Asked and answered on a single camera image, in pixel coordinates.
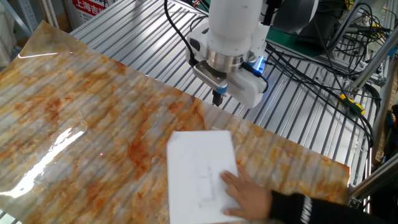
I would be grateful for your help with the grey perforated rack upright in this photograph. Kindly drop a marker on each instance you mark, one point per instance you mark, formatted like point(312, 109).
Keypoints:
point(29, 15)

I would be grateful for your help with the forearm in black sleeve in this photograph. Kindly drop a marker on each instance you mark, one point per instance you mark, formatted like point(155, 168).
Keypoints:
point(326, 211)

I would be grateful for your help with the white printed paper sheet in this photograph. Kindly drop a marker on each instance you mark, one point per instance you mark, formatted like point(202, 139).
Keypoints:
point(192, 174)

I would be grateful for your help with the black box device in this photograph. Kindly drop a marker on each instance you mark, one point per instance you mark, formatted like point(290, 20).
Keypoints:
point(323, 31)

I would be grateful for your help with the red and white sign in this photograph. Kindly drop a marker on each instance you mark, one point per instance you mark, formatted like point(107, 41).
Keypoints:
point(88, 7)

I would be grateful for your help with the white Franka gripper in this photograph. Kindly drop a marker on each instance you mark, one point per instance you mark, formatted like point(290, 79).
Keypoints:
point(248, 90)

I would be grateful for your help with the metal corner bracket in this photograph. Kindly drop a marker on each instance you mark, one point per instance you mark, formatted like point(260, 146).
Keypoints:
point(353, 203)

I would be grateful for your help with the orange marble pattern sheet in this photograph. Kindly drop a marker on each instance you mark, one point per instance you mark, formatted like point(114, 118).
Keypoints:
point(93, 130)

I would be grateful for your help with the aluminium frame beam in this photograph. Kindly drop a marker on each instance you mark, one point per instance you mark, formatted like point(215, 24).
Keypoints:
point(376, 180)

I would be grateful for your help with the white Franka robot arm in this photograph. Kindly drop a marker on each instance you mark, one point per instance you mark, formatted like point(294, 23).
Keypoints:
point(233, 21)

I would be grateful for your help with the silver camera with blue cap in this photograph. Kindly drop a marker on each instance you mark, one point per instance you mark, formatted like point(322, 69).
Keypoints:
point(210, 76)

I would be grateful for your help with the person's bare hand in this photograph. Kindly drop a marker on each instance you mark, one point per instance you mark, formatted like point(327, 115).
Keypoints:
point(252, 199)

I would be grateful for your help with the green mat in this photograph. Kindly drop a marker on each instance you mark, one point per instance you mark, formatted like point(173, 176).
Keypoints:
point(280, 42)

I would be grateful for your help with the aluminium frame post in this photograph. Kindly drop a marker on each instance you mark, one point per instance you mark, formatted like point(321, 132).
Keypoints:
point(376, 60)
point(53, 12)

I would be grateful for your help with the grey metal post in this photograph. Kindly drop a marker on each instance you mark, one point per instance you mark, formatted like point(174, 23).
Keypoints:
point(343, 28)

